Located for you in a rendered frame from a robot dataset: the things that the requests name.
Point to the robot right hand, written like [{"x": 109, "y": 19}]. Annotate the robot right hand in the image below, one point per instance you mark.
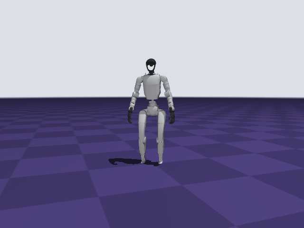
[{"x": 129, "y": 114}]

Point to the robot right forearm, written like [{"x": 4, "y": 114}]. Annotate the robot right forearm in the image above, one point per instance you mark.
[{"x": 132, "y": 103}]

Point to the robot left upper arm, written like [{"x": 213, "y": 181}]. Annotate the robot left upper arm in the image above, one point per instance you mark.
[{"x": 166, "y": 85}]

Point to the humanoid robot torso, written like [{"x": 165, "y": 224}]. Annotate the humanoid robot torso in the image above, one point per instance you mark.
[{"x": 152, "y": 90}]

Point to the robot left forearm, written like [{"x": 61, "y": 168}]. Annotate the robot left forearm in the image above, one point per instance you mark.
[{"x": 170, "y": 102}]

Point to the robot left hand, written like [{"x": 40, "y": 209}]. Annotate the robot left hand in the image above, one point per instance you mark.
[{"x": 172, "y": 116}]

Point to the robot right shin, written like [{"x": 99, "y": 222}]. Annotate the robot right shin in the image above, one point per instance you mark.
[{"x": 142, "y": 149}]

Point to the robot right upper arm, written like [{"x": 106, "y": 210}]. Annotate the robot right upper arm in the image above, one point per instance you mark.
[{"x": 137, "y": 86}]

